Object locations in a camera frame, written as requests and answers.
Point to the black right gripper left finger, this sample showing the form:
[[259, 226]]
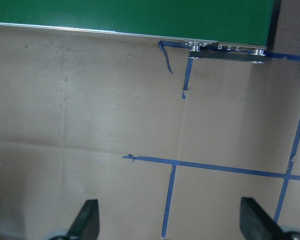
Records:
[[86, 225]]

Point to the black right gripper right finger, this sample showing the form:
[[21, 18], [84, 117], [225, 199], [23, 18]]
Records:
[[256, 224]]

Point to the green conveyor belt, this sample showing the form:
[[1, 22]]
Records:
[[235, 30]]

